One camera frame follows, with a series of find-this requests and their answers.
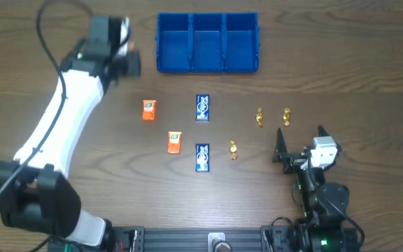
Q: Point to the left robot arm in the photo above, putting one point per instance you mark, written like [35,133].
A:
[72,105]

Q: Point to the blue candy pack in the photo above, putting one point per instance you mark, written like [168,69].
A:
[202,108]
[202,157]

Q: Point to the mounting rail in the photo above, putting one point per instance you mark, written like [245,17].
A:
[180,239]

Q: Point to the blue tray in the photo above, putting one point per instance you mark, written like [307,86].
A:
[206,52]

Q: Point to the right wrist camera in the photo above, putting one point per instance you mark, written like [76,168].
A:
[322,152]

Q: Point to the gold candy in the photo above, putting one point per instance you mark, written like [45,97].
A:
[259,117]
[233,148]
[286,116]

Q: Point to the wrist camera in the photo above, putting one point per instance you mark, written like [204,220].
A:
[125,35]
[322,152]

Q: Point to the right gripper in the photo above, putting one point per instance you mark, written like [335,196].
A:
[292,162]

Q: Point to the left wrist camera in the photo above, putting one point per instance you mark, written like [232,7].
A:
[125,35]

